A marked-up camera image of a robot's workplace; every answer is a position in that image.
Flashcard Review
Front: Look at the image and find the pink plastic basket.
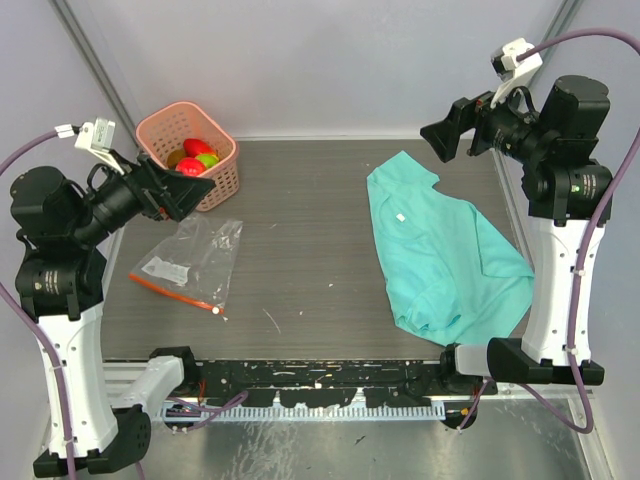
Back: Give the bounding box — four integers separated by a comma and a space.
136, 101, 239, 212

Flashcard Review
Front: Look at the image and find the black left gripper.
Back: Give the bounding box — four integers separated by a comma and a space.
71, 147, 214, 244

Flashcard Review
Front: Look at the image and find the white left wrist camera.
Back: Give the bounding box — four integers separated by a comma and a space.
74, 117, 124, 175

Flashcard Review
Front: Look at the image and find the red yellow fake mango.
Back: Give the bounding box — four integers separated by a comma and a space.
183, 138, 216, 158

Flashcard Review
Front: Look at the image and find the brown fake kiwi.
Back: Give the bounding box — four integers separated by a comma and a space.
166, 149, 186, 169

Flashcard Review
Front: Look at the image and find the clear zip top bag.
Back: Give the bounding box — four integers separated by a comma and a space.
129, 214, 243, 315

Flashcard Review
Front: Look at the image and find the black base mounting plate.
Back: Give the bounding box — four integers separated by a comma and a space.
171, 360, 482, 408

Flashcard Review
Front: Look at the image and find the white slotted cable duct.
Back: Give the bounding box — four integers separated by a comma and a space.
157, 403, 446, 422

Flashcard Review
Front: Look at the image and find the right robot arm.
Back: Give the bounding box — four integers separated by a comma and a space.
420, 75, 613, 394

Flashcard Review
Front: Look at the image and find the teal t-shirt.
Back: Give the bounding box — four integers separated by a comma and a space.
366, 151, 534, 346

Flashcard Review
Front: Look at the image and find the green fake apple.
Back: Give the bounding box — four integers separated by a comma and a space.
196, 153, 219, 169

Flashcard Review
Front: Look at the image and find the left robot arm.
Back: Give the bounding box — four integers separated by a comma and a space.
10, 156, 214, 478

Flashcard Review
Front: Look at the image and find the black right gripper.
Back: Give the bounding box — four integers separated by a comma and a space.
420, 70, 552, 165

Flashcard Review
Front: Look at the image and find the red yellow fake apple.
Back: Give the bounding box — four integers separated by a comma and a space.
175, 157, 207, 177

